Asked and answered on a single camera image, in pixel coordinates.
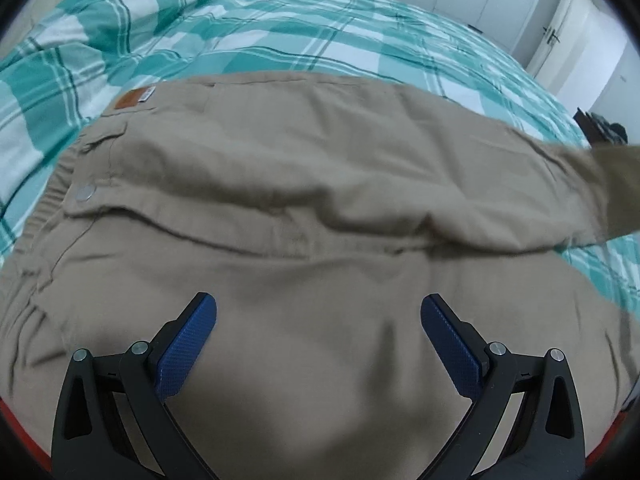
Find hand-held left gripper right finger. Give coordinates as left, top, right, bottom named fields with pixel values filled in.
left=420, top=292, right=587, bottom=480

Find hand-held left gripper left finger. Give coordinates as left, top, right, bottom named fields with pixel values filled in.
left=50, top=291, right=221, bottom=480

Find khaki pants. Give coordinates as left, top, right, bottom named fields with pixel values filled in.
left=0, top=72, right=640, bottom=480

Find dark wooden furniture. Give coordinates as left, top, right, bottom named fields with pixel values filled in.
left=575, top=107, right=629, bottom=149

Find white door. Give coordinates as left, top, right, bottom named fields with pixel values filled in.
left=525, top=0, right=632, bottom=106

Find green plaid bedspread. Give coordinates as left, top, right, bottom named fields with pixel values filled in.
left=0, top=0, right=640, bottom=311

